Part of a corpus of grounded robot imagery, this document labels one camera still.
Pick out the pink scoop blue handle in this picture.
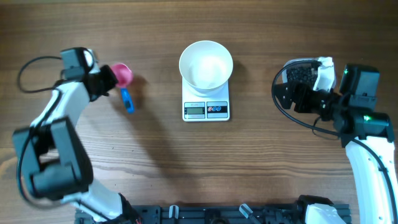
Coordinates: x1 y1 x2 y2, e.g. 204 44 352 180
111 63 135 114

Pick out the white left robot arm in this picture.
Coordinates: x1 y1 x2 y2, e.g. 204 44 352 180
12 47 142 223

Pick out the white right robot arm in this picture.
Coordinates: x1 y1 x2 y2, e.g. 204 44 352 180
271 57 397 223

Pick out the white digital kitchen scale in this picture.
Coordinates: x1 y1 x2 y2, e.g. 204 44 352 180
182 80 230 122

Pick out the white bowl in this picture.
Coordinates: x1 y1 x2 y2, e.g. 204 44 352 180
178 40 234 94

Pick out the clear container of black beans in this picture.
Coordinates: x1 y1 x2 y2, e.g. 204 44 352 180
282 58 320 86

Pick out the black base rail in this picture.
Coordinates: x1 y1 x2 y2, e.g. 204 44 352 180
74 203 352 224

